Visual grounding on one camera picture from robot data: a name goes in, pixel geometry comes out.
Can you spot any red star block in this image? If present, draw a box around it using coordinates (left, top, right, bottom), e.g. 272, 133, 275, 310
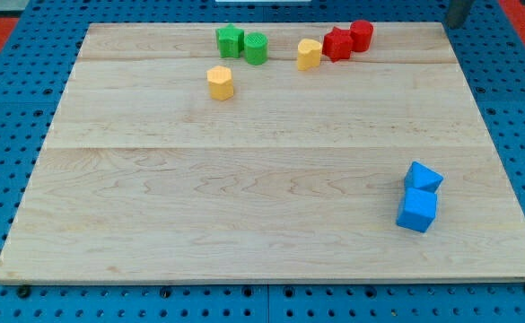
322, 27, 353, 62

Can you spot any blue triangle block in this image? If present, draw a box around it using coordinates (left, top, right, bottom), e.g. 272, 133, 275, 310
404, 161, 443, 193

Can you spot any yellow hexagon block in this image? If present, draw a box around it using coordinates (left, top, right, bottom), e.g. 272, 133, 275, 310
206, 65, 234, 100

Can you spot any green star block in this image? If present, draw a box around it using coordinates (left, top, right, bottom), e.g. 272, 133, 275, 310
215, 23, 245, 58

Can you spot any blue cube block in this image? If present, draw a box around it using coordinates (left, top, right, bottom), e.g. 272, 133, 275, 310
396, 188, 438, 232

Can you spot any wooden board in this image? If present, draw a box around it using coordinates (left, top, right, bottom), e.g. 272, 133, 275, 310
0, 22, 525, 285

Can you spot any grey robot arm tip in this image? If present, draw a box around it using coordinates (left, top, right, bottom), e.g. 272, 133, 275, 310
444, 0, 475, 29

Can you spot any green cylinder block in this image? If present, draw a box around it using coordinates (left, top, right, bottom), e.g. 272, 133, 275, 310
244, 32, 268, 65

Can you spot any red cylinder block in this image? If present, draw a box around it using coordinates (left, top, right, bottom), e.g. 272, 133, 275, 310
350, 20, 374, 52

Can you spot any yellow heart block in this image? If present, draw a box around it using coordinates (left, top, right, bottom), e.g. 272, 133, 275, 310
296, 39, 322, 71

